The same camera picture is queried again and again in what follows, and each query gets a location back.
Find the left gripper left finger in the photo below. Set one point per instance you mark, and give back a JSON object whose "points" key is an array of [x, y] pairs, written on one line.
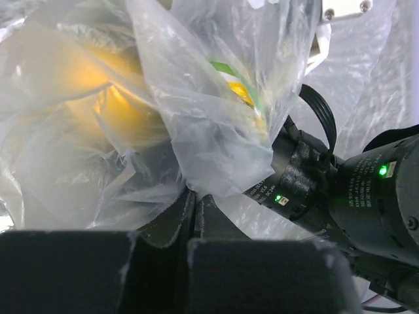
{"points": [[141, 271]]}

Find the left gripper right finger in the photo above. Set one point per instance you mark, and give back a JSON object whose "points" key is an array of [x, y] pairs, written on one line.
{"points": [[231, 273]]}

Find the transparent plastic bag with fruit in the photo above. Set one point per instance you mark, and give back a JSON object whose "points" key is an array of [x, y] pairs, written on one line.
{"points": [[223, 76]]}

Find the yellow fruit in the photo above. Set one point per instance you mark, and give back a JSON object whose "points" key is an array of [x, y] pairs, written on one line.
{"points": [[103, 92]]}

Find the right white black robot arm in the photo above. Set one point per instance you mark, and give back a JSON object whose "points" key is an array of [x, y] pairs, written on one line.
{"points": [[367, 205]]}

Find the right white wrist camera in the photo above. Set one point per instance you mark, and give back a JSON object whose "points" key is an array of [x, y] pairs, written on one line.
{"points": [[331, 13]]}

